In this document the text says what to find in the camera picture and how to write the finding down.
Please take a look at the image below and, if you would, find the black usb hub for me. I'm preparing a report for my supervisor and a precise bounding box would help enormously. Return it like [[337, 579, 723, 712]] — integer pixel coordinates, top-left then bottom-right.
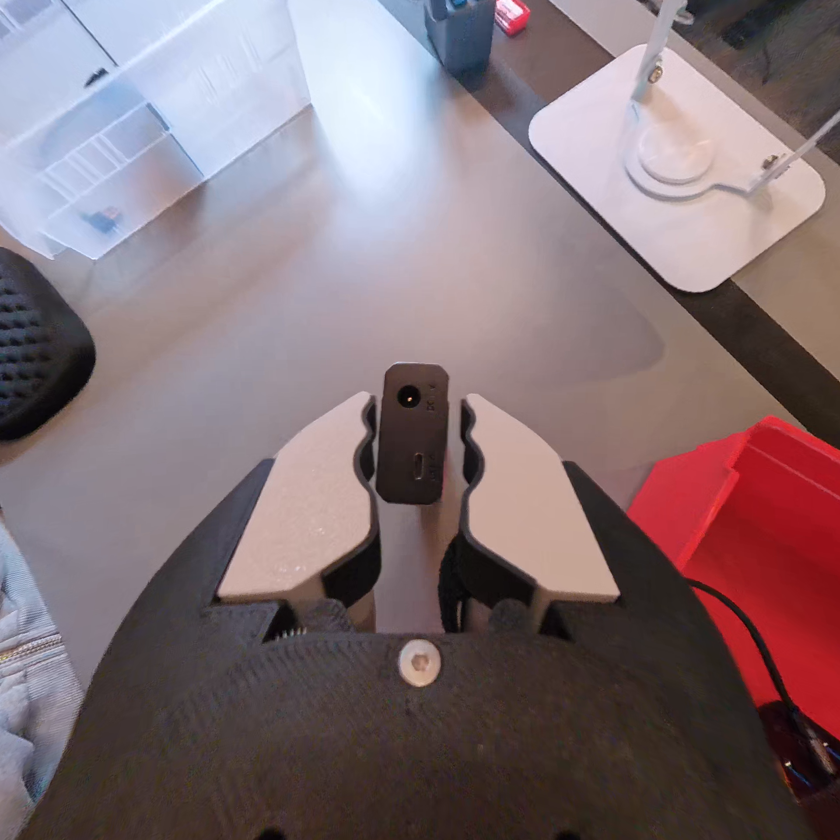
[[375, 362, 452, 506]]

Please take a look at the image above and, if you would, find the black mesh pad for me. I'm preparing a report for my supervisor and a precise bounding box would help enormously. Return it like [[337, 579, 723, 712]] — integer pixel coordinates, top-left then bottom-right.
[[0, 247, 97, 442]]

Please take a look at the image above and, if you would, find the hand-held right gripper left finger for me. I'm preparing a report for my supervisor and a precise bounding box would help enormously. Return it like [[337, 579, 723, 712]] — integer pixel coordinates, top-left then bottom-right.
[[217, 390, 383, 608]]

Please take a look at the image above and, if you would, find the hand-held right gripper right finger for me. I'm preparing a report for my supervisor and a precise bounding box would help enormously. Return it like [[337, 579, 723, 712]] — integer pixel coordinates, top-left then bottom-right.
[[458, 392, 622, 608]]

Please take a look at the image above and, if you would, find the black braided usb cable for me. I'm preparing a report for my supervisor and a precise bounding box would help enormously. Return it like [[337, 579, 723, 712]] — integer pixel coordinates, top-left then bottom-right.
[[682, 577, 840, 795]]

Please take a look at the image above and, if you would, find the clear plastic organizer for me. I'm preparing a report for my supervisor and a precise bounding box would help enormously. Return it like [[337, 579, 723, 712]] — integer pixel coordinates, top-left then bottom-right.
[[0, 0, 312, 261]]

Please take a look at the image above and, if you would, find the red plastic bin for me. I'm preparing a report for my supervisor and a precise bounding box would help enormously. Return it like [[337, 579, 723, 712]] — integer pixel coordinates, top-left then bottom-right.
[[626, 415, 840, 811]]

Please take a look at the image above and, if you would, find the light blue denim clothing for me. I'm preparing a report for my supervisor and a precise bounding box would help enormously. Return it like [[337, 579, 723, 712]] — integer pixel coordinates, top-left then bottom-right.
[[0, 505, 86, 840]]

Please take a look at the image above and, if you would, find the dark grey pouch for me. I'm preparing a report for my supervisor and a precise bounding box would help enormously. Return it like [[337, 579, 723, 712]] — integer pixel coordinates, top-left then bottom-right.
[[423, 0, 497, 74]]

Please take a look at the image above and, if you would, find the white poster stand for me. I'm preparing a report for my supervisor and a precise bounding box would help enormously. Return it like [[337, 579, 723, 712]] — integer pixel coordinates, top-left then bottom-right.
[[528, 0, 840, 294]]

